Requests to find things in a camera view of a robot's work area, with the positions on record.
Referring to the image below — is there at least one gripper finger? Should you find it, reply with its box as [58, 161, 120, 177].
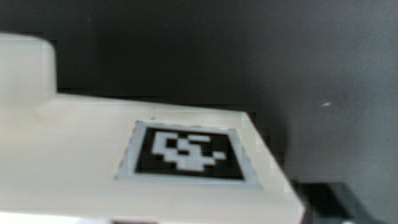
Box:
[294, 182, 370, 224]

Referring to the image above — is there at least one white drawer box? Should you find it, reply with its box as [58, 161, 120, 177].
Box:
[0, 31, 305, 224]

